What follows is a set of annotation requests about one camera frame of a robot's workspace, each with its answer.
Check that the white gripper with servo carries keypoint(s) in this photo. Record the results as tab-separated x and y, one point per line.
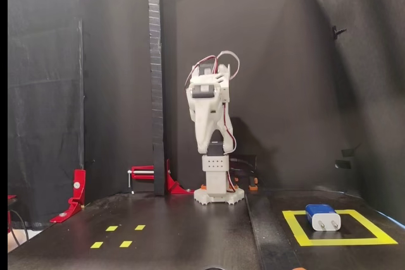
202	111

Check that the yellow tape square outline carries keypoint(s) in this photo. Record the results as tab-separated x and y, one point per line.
348	242

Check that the black fabric curtain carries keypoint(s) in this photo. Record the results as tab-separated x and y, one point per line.
44	93

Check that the red screw clamp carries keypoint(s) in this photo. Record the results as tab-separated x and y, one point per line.
142	169

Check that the red metal corner bracket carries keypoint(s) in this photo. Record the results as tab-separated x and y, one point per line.
172	184
79	187

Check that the blue white charger plug block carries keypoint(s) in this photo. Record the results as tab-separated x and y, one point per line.
326	223

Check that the black flat strip rail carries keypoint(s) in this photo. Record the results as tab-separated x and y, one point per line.
269	244

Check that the red metal part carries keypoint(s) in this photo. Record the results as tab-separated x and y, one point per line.
11	197

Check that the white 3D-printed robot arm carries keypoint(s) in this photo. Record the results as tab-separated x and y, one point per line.
215	181

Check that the black tape piece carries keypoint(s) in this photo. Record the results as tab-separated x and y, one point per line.
343	164
347	152

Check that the small yellow tape marker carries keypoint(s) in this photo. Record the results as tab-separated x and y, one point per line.
140	227
97	245
111	228
126	244

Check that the black foam board post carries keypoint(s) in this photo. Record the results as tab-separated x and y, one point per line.
156	93

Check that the black clip on backdrop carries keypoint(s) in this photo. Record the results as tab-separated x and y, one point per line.
337	32

